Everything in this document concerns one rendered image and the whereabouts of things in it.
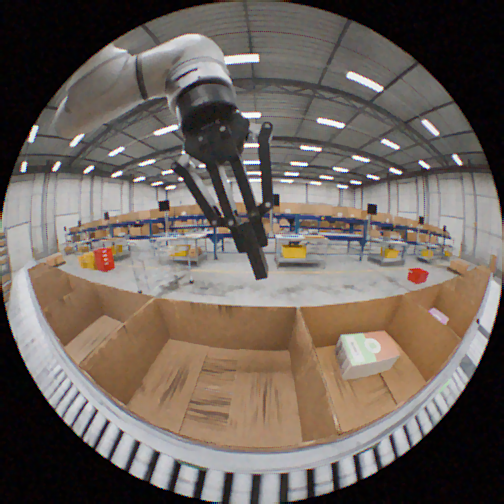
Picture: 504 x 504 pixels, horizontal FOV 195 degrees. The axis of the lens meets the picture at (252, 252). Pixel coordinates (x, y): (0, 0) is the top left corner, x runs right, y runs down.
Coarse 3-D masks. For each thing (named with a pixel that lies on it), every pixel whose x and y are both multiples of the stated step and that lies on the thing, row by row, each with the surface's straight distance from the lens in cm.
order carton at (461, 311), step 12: (432, 288) 84; (444, 288) 94; (420, 300) 77; (432, 300) 92; (444, 300) 95; (456, 300) 92; (468, 300) 91; (444, 312) 96; (456, 312) 93; (468, 312) 91; (444, 324) 54; (456, 324) 94; (468, 324) 92
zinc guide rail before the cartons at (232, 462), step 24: (24, 264) 542; (480, 312) 148; (48, 336) 93; (456, 360) 79; (432, 384) 62; (96, 408) 52; (408, 408) 52; (144, 432) 43; (384, 432) 46; (192, 456) 38; (216, 456) 37; (240, 456) 37; (264, 456) 37; (288, 456) 37; (312, 456) 38; (336, 456) 40
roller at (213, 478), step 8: (208, 472) 53; (216, 472) 52; (224, 472) 53; (208, 480) 53; (216, 480) 53; (224, 480) 54; (208, 488) 54; (216, 488) 53; (208, 496) 55; (216, 496) 55
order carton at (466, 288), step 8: (448, 280) 107; (456, 280) 129; (464, 280) 131; (456, 288) 133; (464, 288) 131; (472, 288) 130; (480, 288) 129; (472, 296) 130; (480, 296) 129; (480, 304) 94
